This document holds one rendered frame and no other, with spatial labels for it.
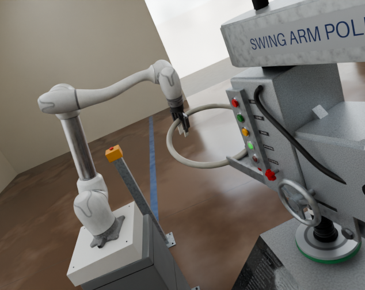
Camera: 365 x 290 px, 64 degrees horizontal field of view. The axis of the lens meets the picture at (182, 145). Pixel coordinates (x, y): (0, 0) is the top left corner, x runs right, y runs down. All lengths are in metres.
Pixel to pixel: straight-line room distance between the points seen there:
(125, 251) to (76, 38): 6.29
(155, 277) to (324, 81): 1.29
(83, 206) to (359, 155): 1.30
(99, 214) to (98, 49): 6.01
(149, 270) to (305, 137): 1.16
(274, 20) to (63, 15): 6.97
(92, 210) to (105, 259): 0.26
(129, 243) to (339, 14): 1.35
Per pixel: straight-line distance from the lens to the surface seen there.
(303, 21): 0.63
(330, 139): 0.75
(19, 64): 7.87
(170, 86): 1.50
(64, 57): 7.54
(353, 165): 0.73
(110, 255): 1.63
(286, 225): 1.38
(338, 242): 1.20
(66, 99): 1.49
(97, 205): 1.64
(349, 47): 0.58
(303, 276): 1.20
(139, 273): 1.70
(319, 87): 0.87
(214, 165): 1.38
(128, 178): 2.56
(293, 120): 0.82
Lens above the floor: 1.78
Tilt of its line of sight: 21 degrees down
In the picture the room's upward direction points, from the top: 25 degrees counter-clockwise
